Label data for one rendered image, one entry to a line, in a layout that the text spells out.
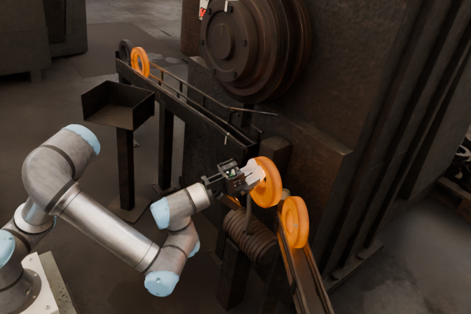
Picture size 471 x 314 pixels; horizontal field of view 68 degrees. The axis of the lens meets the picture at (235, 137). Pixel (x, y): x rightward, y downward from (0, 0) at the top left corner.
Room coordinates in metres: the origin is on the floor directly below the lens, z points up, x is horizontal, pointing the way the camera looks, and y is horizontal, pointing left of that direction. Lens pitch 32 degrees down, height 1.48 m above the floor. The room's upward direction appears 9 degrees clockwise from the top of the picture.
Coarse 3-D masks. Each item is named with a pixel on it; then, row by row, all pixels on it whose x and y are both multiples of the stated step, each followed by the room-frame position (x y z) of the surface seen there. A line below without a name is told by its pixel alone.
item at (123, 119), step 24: (96, 96) 1.49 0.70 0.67; (120, 96) 1.57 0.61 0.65; (144, 96) 1.55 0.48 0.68; (96, 120) 1.40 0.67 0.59; (120, 120) 1.42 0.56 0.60; (144, 120) 1.44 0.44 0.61; (120, 144) 1.43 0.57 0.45; (120, 168) 1.43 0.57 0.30; (120, 192) 1.44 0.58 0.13; (120, 216) 1.38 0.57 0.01
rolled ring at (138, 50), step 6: (138, 48) 1.93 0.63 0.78; (132, 54) 1.97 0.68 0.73; (138, 54) 1.92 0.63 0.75; (144, 54) 1.90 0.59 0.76; (132, 60) 1.98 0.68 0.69; (144, 60) 1.88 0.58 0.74; (132, 66) 1.98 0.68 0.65; (138, 66) 1.99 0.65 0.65; (144, 66) 1.87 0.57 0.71; (144, 72) 1.87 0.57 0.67
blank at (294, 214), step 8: (288, 200) 0.86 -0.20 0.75; (296, 200) 0.82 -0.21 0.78; (288, 208) 0.84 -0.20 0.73; (296, 208) 0.79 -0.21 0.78; (304, 208) 0.80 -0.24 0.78; (288, 216) 0.84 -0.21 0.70; (296, 216) 0.78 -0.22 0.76; (304, 216) 0.77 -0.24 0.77; (288, 224) 0.83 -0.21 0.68; (296, 224) 0.76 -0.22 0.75; (304, 224) 0.75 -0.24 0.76; (288, 232) 0.80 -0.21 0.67; (296, 232) 0.75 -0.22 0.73; (304, 232) 0.74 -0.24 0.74; (296, 240) 0.73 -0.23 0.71; (304, 240) 0.74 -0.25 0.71
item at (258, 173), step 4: (256, 168) 0.82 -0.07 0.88; (260, 168) 0.83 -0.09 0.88; (252, 172) 0.82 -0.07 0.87; (256, 172) 0.82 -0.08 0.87; (260, 172) 0.83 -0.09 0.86; (264, 172) 0.85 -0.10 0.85; (248, 176) 0.81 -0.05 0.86; (252, 176) 0.81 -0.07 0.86; (256, 176) 0.82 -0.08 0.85; (260, 176) 0.83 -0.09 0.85; (264, 176) 0.84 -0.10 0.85; (248, 180) 0.81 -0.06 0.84; (252, 180) 0.82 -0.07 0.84; (256, 180) 0.82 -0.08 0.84; (260, 180) 0.82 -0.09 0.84; (248, 184) 0.80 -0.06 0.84
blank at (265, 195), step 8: (256, 160) 0.88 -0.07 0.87; (264, 160) 0.87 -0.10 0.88; (264, 168) 0.85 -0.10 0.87; (272, 168) 0.84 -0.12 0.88; (272, 176) 0.82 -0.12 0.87; (264, 184) 0.86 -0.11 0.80; (272, 184) 0.81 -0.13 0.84; (280, 184) 0.81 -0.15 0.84; (256, 192) 0.86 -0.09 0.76; (264, 192) 0.83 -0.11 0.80; (272, 192) 0.80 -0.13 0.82; (280, 192) 0.81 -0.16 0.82; (256, 200) 0.85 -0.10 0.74; (264, 200) 0.82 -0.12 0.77; (272, 200) 0.79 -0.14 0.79
